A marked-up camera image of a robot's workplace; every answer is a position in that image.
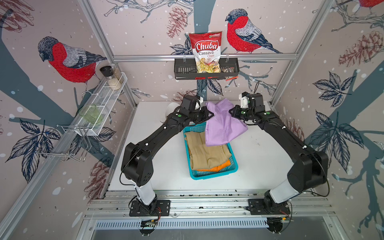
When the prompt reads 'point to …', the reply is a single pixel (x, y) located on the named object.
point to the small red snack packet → (230, 78)
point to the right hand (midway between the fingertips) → (228, 109)
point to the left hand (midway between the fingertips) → (217, 112)
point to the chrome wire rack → (67, 141)
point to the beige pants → (202, 156)
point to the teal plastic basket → (198, 174)
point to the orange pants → (218, 168)
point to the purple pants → (223, 127)
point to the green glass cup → (90, 112)
